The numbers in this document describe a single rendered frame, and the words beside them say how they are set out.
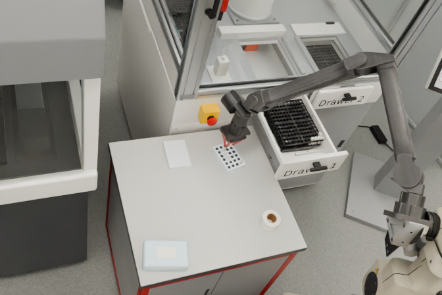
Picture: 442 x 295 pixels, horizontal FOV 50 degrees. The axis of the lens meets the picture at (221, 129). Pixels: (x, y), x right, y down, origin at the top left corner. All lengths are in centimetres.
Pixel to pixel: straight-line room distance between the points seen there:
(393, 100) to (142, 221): 92
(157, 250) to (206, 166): 43
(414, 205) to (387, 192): 162
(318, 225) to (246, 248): 114
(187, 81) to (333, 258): 145
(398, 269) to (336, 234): 111
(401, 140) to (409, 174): 11
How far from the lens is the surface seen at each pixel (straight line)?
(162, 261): 162
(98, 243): 252
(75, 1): 114
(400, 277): 177
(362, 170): 316
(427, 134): 272
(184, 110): 187
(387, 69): 157
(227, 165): 186
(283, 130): 191
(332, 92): 213
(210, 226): 175
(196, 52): 165
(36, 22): 115
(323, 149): 201
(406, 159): 149
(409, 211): 149
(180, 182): 182
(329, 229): 286
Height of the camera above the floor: 228
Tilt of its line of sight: 49 degrees down
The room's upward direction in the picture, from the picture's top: 20 degrees clockwise
